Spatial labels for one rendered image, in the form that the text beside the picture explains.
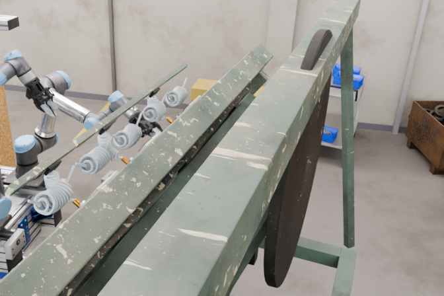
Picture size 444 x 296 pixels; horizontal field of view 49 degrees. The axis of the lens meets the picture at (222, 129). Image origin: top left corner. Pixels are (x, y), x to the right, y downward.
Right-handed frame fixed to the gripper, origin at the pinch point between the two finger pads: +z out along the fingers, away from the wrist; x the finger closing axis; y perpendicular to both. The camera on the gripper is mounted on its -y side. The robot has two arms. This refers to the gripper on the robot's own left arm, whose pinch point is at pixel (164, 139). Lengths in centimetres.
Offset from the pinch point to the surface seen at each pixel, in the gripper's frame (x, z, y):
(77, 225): 63, 5, 130
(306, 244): -5, 100, -24
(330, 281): -59, 159, -90
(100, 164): 50, -4, 98
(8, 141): -183, -106, -91
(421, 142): -4, 200, -325
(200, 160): 42, 18, 50
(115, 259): 42, 18, 113
